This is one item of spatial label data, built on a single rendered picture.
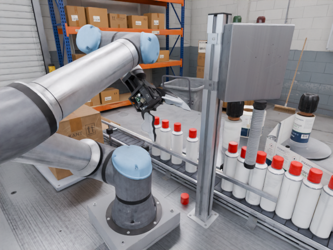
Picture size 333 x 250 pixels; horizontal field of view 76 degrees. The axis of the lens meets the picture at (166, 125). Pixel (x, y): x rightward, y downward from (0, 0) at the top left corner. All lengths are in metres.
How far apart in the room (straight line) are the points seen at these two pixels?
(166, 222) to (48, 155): 0.42
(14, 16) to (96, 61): 4.30
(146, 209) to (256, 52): 0.55
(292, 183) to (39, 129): 0.69
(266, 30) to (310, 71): 4.72
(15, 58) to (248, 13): 4.90
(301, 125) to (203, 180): 0.73
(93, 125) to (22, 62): 3.76
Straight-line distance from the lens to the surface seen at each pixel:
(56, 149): 0.57
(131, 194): 0.67
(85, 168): 0.67
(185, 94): 3.08
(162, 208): 0.80
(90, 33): 0.63
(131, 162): 0.62
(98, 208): 0.83
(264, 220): 0.86
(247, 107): 1.47
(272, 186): 0.81
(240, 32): 0.57
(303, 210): 0.82
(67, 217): 0.93
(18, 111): 0.34
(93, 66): 0.44
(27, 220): 0.98
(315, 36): 5.30
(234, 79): 0.58
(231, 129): 1.10
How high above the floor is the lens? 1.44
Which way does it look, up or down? 22 degrees down
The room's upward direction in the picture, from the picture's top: straight up
